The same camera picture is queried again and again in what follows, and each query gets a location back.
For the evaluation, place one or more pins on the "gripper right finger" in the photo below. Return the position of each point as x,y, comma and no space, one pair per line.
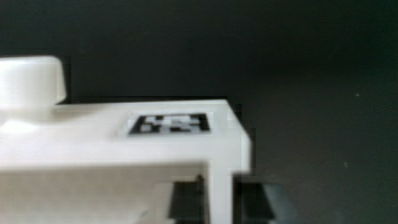
261,206

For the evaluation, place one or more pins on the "small white drawer with knob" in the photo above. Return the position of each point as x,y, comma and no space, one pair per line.
92,156

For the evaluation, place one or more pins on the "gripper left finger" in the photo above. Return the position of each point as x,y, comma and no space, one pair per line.
185,211

